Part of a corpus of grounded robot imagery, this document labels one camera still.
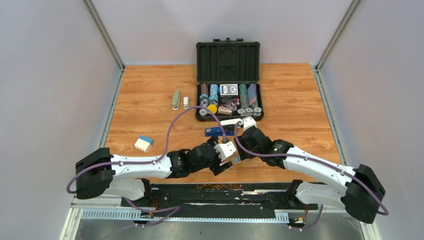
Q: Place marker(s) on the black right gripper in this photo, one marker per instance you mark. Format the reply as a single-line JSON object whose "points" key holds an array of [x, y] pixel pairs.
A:
{"points": [[242, 143]]}

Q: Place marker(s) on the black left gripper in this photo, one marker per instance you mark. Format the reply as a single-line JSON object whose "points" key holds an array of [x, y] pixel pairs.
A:
{"points": [[220, 168]]}

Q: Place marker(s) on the blue stapler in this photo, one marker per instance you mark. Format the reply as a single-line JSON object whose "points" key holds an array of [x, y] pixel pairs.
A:
{"points": [[217, 131]]}

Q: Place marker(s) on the white and blue staple box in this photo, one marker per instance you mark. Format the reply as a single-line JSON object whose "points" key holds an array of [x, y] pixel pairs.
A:
{"points": [[143, 143]]}

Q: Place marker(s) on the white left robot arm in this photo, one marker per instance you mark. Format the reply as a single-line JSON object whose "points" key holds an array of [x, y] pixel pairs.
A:
{"points": [[102, 172]]}

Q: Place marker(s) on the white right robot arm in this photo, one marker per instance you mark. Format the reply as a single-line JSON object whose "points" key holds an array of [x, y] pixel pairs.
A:
{"points": [[357, 190]]}

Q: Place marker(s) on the small white stapler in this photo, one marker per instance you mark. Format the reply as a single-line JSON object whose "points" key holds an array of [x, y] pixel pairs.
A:
{"points": [[186, 102]]}

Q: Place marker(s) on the grey-green stapler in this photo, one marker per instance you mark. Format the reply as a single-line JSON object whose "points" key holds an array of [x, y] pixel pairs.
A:
{"points": [[175, 103]]}

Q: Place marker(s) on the yellow poker chip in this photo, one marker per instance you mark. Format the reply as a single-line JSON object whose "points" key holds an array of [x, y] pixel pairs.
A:
{"points": [[213, 108]]}

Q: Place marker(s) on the blue playing card deck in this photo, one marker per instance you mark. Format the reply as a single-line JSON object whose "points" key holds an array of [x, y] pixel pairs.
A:
{"points": [[229, 90]]}

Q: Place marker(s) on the black poker chip case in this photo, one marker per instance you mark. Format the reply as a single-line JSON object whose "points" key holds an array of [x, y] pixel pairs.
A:
{"points": [[228, 62]]}

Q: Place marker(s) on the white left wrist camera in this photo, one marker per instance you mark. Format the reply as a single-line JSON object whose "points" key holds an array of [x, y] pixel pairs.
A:
{"points": [[225, 150]]}

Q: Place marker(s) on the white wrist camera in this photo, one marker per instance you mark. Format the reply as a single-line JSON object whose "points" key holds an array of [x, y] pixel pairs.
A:
{"points": [[248, 122], [225, 150]]}

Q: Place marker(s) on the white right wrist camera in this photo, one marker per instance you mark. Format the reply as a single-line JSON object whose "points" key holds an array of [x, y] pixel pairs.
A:
{"points": [[248, 122]]}

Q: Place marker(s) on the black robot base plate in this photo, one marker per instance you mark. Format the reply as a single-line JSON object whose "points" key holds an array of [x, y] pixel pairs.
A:
{"points": [[222, 201]]}

